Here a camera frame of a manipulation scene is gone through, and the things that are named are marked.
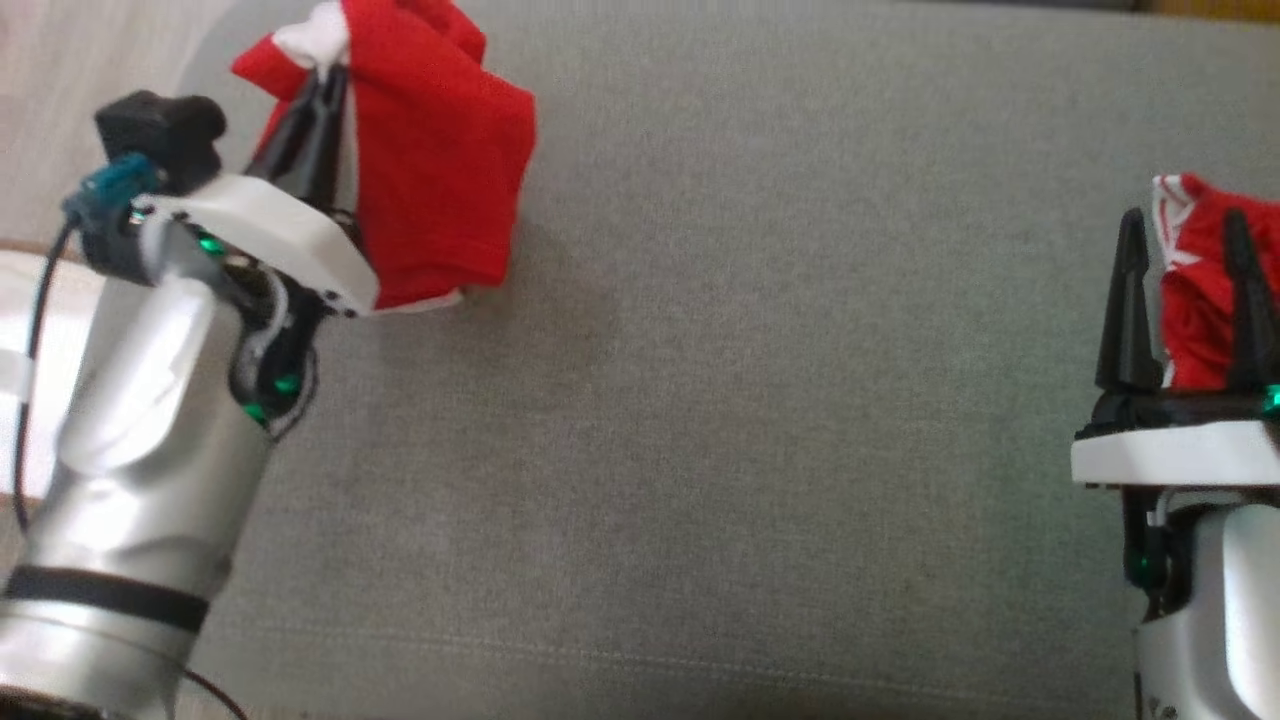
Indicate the red shorts with white stripe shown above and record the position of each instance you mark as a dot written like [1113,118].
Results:
[430,150]

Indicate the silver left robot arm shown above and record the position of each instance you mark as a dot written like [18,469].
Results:
[150,450]

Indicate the white basket with brown rim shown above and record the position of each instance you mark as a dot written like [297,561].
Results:
[65,300]

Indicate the grey sofa seat cushion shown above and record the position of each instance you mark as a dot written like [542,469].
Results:
[800,350]

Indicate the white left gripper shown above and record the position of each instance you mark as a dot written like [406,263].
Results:
[270,235]

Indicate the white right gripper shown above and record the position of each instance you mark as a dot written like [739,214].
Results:
[1180,450]

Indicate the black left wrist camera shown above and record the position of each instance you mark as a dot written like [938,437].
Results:
[160,130]

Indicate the red jersey with white sleeves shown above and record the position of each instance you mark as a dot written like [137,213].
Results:
[1195,300]

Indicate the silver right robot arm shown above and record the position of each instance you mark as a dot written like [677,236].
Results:
[1230,600]

